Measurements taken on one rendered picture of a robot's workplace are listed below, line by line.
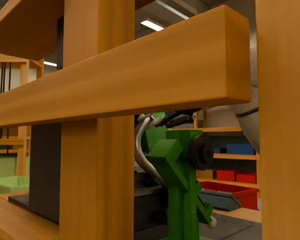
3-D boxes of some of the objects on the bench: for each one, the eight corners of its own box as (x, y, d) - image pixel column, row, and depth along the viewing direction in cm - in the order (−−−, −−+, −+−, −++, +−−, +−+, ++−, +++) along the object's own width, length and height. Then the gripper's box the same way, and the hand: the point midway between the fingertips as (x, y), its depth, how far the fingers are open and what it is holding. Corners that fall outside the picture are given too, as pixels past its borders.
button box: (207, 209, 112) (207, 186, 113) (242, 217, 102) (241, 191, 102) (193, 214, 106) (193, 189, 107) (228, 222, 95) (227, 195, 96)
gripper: (219, 108, 79) (162, 132, 96) (186, 65, 75) (132, 97, 91) (213, 125, 74) (153, 146, 91) (177, 80, 70) (121, 111, 86)
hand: (149, 119), depth 88 cm, fingers closed on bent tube, 3 cm apart
